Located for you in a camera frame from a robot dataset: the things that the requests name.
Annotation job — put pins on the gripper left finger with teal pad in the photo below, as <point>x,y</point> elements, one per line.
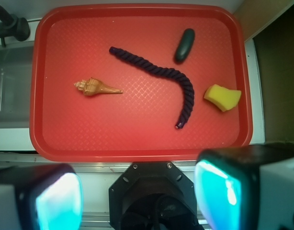
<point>41,197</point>

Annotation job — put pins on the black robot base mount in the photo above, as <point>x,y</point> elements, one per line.
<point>153,196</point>

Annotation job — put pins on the red plastic tray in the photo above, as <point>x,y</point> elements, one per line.
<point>162,114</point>

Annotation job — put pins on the yellow sponge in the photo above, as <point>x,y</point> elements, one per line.
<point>223,98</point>

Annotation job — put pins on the grey sink basin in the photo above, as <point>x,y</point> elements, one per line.
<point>15,84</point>

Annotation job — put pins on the brown cardboard box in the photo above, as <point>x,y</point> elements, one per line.
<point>255,15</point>

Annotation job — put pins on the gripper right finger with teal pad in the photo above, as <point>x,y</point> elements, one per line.
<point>246,188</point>

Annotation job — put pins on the tan spiral sea shell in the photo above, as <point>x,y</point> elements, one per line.
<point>94,86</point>

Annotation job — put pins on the grey sink faucet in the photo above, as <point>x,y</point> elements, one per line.
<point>13,26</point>

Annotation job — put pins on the dark green oblong pickle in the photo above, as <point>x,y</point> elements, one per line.
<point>185,45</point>

